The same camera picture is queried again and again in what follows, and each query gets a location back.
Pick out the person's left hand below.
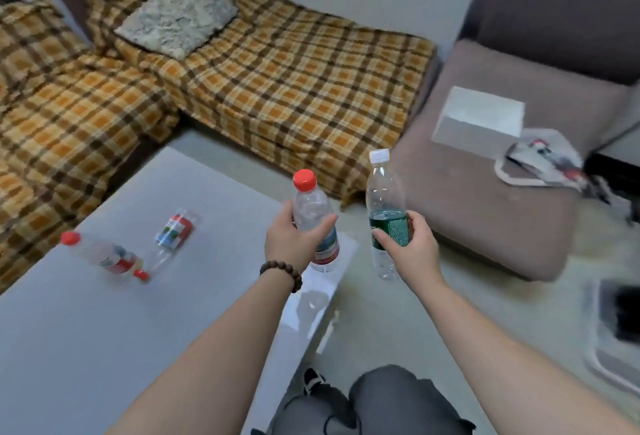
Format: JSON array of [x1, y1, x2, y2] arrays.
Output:
[[264, 198, 340, 276]]

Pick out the person's right hand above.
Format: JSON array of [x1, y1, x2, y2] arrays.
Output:
[[371, 209, 447, 287]]

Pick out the clear bottle red white label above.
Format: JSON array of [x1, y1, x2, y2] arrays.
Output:
[[291, 168, 341, 273]]

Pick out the clear bottle green label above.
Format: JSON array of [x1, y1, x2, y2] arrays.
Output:
[[365, 148, 412, 282]]

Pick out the person's right forearm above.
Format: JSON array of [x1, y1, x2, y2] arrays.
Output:
[[406, 272, 640, 435]]

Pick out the person's left forearm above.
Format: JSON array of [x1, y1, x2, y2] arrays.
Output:
[[107, 272, 301, 435]]

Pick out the brown sofa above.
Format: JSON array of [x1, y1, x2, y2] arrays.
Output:
[[390, 0, 640, 283]]

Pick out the orange plaid sofa cover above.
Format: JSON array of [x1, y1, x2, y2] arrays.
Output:
[[84, 0, 437, 207], [0, 0, 181, 295]]

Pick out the white box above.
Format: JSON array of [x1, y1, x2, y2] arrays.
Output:
[[431, 85, 527, 161]]

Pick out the clear bottle red blue label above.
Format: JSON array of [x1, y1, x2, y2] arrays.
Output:
[[133, 208, 201, 283]]

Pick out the black shoe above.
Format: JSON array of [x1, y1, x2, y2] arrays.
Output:
[[302, 368, 327, 396]]

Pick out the grey trousers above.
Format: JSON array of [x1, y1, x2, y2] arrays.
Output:
[[250, 364, 477, 435]]

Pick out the white printed tote bag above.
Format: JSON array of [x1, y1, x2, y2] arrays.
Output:
[[494, 128, 617, 205]]

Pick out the clear bottle red yellow label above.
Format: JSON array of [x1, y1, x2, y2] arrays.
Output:
[[60, 231, 146, 275]]

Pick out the black object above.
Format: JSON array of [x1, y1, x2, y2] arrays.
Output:
[[584, 152, 640, 225]]

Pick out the white bin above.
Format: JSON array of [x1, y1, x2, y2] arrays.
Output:
[[581, 277, 640, 384]]

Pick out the grey fuzzy cushion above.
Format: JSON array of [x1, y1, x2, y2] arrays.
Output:
[[114, 0, 239, 61]]

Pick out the brown bead bracelet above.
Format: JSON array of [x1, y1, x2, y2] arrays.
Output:
[[259, 261, 304, 294]]

